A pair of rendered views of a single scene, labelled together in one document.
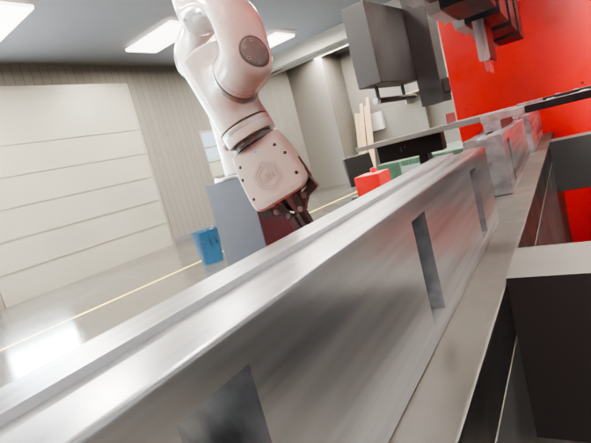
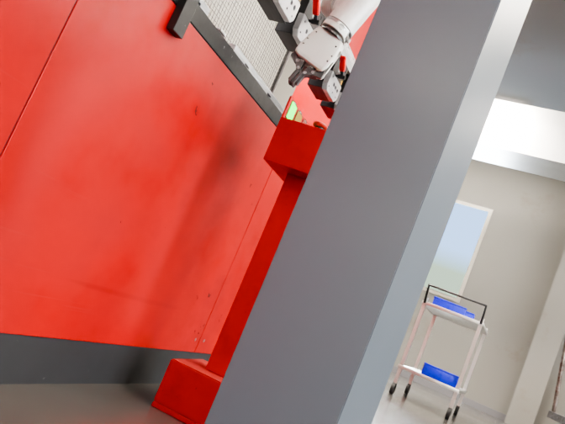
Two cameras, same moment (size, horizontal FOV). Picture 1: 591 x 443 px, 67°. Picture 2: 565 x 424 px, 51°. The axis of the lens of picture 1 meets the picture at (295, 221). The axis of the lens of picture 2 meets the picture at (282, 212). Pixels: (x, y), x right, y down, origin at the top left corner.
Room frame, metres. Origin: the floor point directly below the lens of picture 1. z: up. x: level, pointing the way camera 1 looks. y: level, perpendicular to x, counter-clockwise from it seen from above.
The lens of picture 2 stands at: (2.24, -0.19, 0.36)
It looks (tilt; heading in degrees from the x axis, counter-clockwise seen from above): 7 degrees up; 170
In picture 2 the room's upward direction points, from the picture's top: 23 degrees clockwise
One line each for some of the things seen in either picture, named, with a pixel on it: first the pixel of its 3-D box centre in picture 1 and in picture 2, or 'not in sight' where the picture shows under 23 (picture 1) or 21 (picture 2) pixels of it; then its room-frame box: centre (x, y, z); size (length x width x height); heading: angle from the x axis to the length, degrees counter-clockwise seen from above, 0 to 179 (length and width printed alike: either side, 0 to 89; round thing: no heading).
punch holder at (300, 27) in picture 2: not in sight; (300, 22); (0.26, -0.02, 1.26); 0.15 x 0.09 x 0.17; 147
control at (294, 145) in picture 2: not in sight; (313, 149); (0.72, 0.10, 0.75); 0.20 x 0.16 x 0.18; 150
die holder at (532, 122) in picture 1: (525, 128); not in sight; (1.36, -0.75, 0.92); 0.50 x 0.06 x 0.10; 147
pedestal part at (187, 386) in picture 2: not in sight; (219, 401); (0.73, 0.13, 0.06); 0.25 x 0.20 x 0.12; 60
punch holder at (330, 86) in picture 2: not in sight; (328, 76); (-0.08, 0.20, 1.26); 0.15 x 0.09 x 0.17; 147
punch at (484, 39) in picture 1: (485, 47); not in sight; (0.91, -0.45, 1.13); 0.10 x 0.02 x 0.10; 147
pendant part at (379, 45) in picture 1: (383, 47); not in sight; (2.25, -0.63, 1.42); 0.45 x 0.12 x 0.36; 139
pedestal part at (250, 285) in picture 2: not in sight; (261, 274); (0.72, 0.10, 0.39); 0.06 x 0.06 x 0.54; 60
